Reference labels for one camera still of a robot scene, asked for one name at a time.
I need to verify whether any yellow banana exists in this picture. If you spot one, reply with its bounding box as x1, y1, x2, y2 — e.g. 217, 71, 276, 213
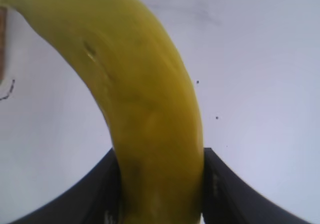
0, 0, 206, 224

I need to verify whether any brown woven wicker basket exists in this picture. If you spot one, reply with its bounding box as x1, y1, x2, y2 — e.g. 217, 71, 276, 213
0, 5, 9, 81

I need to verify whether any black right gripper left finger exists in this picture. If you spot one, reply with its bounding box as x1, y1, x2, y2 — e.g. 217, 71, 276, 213
7, 148, 126, 224

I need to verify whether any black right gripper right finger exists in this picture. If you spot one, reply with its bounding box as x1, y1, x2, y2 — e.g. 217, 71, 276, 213
201, 147, 320, 224

